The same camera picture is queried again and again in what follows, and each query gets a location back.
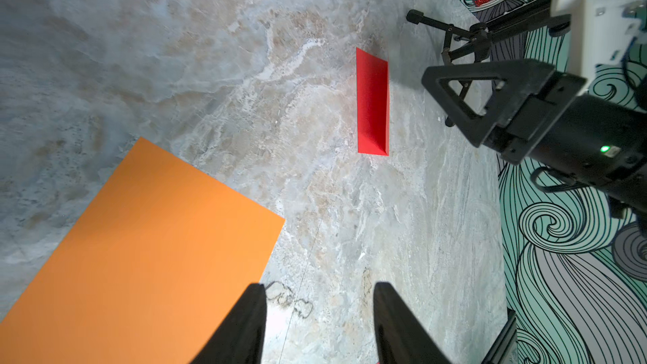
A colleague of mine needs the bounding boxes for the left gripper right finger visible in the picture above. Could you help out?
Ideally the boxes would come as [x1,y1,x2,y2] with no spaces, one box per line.
[373,281,450,364]

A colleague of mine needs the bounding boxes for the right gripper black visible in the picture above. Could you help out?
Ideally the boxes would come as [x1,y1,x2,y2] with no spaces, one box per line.
[422,60,586,164]

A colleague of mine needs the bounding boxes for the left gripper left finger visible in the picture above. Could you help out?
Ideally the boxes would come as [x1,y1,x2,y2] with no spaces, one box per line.
[191,283,267,364]

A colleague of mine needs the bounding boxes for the orange square paper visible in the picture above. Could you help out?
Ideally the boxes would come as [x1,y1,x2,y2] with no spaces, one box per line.
[1,139,285,363]

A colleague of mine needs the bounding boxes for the red square paper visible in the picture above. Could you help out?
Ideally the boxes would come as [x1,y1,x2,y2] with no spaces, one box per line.
[356,47,390,156]

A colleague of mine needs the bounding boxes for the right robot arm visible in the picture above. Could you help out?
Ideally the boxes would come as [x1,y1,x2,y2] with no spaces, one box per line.
[421,59,646,231]

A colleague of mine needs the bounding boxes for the black mini tripod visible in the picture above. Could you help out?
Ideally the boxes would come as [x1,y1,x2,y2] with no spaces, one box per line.
[406,0,579,135]

